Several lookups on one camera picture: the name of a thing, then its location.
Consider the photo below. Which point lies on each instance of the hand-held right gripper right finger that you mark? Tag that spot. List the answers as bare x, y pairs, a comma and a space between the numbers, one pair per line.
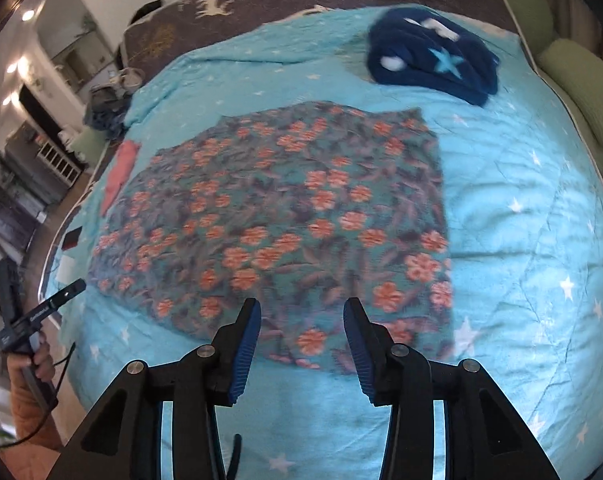
359, 350

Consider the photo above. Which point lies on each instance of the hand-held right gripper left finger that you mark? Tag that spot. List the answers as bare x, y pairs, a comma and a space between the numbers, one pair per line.
246, 350

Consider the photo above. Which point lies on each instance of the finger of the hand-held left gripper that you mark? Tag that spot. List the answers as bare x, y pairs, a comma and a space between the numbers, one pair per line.
66, 295

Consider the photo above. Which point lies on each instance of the floral patterned garment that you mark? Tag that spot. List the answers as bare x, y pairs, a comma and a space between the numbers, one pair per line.
281, 210

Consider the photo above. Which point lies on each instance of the person's left forearm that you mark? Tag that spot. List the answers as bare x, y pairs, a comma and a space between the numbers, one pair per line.
28, 410

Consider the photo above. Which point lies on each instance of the pile of blue clothes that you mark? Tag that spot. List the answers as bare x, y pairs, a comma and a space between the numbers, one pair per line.
103, 115

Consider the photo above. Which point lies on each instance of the person's left hand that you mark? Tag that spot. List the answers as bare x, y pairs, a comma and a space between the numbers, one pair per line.
45, 360

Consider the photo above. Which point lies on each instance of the white paper sheet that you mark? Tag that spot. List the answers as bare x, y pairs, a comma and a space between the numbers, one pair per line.
66, 267

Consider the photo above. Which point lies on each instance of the dark red book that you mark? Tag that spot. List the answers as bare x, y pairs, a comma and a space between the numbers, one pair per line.
72, 239

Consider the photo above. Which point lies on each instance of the white slatted rack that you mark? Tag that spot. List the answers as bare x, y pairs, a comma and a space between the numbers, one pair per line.
58, 162

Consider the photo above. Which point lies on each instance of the red folded garment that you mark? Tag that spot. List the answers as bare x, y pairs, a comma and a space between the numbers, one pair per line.
121, 170

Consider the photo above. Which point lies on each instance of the light blue star blanket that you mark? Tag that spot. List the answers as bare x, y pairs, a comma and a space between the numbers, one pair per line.
521, 260

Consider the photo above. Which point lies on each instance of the grey white bag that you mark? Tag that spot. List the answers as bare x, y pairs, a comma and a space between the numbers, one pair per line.
126, 79

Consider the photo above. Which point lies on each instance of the dark blue star fleece garment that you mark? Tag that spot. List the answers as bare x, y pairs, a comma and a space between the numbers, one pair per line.
421, 45

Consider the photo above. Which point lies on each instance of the ribbed green cushion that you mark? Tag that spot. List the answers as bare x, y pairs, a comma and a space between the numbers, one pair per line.
586, 90

